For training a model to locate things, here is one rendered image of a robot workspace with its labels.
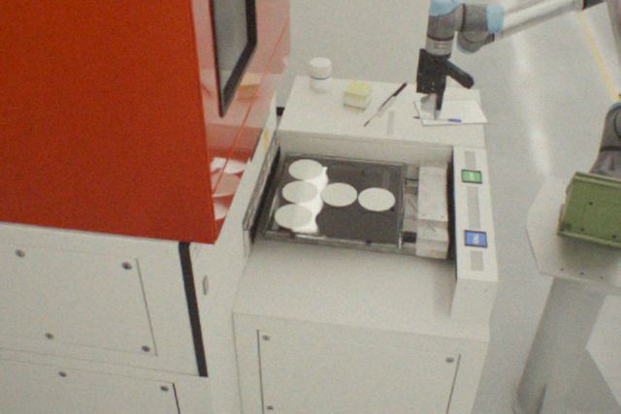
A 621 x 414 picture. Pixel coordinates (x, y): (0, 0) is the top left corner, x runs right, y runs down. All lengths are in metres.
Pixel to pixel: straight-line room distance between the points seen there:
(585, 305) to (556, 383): 0.38
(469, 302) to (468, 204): 0.29
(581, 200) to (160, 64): 1.25
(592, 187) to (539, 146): 2.01
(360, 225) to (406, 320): 0.29
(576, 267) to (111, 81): 1.31
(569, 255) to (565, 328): 0.35
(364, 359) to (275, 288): 0.29
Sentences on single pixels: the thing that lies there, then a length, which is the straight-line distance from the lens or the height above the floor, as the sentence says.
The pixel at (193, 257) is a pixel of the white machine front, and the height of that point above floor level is 1.19.
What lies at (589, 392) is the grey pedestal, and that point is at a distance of 2.58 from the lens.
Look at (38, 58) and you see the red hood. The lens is 1.16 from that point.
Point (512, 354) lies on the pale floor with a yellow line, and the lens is 2.77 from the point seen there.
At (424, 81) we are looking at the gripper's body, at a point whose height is 1.18.
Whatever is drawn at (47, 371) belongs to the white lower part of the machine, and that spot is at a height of 0.76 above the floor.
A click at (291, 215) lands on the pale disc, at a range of 1.83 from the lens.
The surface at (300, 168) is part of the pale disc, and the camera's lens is 2.00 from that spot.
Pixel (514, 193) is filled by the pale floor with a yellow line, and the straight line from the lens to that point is 3.52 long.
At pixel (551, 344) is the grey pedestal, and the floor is 0.38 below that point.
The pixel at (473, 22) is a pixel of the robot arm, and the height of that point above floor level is 1.35.
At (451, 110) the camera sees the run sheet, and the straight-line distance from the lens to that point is 2.20.
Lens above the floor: 2.08
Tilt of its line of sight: 38 degrees down
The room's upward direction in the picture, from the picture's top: straight up
